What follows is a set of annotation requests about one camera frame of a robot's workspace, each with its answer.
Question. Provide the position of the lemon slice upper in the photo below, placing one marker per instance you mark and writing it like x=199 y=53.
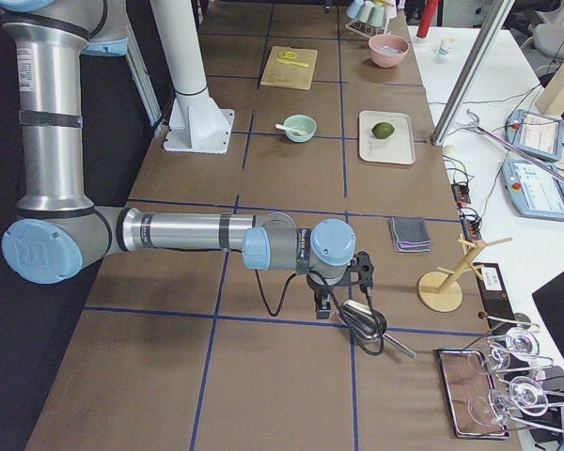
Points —
x=287 y=55

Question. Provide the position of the white wire cup rack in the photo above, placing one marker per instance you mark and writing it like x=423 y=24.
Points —
x=365 y=30

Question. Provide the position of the metal glass drying tray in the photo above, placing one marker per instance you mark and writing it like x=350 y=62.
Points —
x=467 y=385

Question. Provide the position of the grey folded cloth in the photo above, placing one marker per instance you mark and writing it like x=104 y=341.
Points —
x=410 y=235

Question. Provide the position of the wine glass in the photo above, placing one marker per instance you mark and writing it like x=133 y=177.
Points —
x=515 y=350
x=496 y=408

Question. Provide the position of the aluminium frame post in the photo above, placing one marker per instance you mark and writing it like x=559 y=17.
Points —
x=491 y=26

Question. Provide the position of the green cup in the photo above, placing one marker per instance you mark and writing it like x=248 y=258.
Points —
x=376 y=16

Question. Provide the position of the teach pendant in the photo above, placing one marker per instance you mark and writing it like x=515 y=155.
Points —
x=533 y=192
x=537 y=135

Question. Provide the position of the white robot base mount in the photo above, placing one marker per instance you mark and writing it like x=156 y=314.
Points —
x=196 y=124

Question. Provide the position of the white rabbit tray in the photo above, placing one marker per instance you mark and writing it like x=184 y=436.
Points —
x=397 y=148

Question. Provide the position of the paper cup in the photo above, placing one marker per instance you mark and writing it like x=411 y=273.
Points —
x=444 y=49

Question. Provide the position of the white cup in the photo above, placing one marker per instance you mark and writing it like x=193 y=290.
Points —
x=365 y=11

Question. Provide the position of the wine glass lower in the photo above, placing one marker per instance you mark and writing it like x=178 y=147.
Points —
x=496 y=408

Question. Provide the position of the white plastic spoon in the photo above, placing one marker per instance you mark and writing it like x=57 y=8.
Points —
x=291 y=130

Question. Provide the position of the metal scoop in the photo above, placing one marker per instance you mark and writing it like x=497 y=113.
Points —
x=369 y=329

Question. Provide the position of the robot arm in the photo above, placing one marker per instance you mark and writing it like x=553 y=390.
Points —
x=67 y=221

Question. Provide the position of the clear ice cubes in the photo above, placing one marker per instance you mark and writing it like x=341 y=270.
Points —
x=386 y=49

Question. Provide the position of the wine glass upper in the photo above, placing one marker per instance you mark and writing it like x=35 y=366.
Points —
x=515 y=350

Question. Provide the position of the light blue cup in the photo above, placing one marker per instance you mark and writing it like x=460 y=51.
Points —
x=354 y=8

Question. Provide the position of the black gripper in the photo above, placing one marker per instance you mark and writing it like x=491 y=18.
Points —
x=318 y=287

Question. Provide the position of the teach pendant near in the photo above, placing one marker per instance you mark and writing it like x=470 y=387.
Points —
x=533 y=192

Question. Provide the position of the mint green bowl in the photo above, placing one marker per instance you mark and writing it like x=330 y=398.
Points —
x=306 y=124

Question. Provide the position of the green avocado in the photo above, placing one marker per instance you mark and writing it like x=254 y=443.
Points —
x=382 y=130

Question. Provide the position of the teach pendant far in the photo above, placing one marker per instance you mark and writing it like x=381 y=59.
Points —
x=537 y=135

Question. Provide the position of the black power strip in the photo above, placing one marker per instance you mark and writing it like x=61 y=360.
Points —
x=470 y=220

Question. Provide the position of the pink bowl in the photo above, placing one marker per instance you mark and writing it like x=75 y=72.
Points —
x=385 y=61

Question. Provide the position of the bamboo cutting board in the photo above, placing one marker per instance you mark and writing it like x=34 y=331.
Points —
x=288 y=76

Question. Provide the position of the black box with label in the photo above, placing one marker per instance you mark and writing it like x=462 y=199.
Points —
x=493 y=293

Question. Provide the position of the yellow plastic knife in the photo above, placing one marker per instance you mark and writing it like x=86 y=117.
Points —
x=292 y=62

